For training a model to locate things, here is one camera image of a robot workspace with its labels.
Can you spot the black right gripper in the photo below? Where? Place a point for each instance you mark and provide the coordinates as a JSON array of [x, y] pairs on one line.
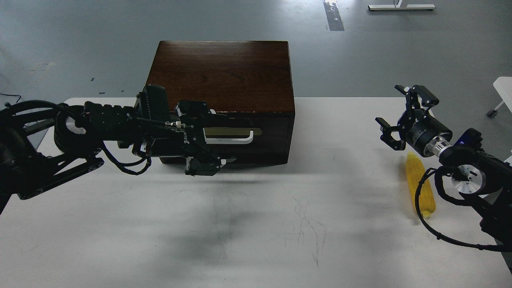
[[418, 132]]

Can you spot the white table foot bar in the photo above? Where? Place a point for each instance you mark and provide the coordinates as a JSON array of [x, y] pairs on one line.
[[399, 5]]

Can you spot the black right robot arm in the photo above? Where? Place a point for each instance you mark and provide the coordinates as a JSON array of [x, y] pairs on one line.
[[467, 175]]

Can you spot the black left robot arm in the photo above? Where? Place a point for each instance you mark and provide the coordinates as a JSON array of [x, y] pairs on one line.
[[44, 145]]

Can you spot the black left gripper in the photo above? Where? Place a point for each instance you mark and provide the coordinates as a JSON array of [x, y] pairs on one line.
[[190, 142]]

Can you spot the dark wooden cabinet box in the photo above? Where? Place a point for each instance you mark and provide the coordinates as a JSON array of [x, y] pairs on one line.
[[239, 79]]

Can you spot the wooden drawer with white handle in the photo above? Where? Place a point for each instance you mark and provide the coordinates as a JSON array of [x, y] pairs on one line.
[[266, 139]]

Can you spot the black tape strip on floor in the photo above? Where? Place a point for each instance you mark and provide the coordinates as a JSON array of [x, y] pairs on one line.
[[334, 21]]

